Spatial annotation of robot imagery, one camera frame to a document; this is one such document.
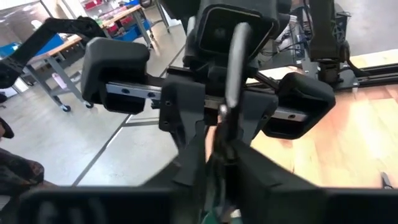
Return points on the blue storage bin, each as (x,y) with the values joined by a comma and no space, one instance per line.
(133,31)

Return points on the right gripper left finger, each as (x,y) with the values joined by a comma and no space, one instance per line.
(186,174)

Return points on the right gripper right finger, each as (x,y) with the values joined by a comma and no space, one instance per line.
(264,193)

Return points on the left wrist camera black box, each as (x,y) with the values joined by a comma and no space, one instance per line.
(217,31)

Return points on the black angled rig strut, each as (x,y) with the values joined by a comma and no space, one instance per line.
(34,40)

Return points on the workbench with grey legs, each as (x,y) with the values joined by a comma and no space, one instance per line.
(57,74)

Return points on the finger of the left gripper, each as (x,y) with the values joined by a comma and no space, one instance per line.
(183,109)
(259,115)

